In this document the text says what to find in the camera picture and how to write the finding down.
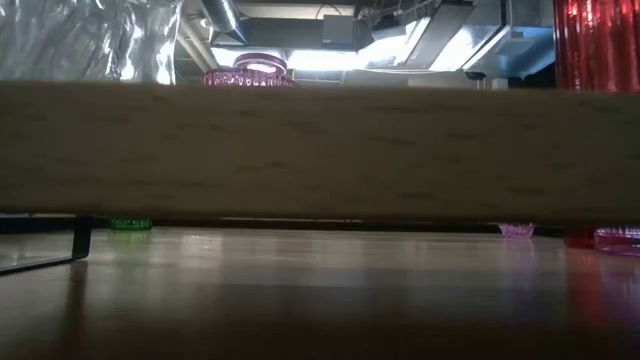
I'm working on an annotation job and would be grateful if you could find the pink ribbed cylinder vase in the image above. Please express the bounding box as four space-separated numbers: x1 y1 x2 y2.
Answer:
201 51 297 89

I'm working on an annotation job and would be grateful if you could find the green glass vase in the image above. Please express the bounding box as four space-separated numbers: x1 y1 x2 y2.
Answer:
109 216 154 232

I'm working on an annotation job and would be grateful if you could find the pink glass bowl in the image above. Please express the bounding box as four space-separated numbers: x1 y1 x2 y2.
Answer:
497 222 536 240

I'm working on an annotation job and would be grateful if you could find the clear swirl-ribbed glass vase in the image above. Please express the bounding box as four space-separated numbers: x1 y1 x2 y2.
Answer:
0 0 184 84

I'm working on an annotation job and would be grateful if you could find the pink glass dish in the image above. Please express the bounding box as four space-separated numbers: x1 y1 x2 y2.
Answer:
593 225 640 259

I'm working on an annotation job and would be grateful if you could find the red ribbed cylinder vase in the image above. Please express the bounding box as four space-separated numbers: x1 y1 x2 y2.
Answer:
551 0 640 94

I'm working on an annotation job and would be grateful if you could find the light wooden shelf board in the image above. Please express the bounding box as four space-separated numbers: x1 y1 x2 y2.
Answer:
0 79 640 226

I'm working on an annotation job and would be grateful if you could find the black metal shelf leg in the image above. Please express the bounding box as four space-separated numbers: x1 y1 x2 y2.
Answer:
0 214 94 276

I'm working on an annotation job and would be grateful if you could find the dark ceiling duct box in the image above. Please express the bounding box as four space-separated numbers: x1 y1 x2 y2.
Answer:
234 13 364 52

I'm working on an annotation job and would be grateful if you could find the silver round air duct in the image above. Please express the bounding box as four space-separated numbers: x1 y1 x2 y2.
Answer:
199 0 249 46

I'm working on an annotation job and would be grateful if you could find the silver rectangular air duct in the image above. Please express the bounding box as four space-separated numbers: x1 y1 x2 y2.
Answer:
359 0 556 81

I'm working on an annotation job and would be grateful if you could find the black metal table frame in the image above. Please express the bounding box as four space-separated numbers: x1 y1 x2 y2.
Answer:
0 214 566 236

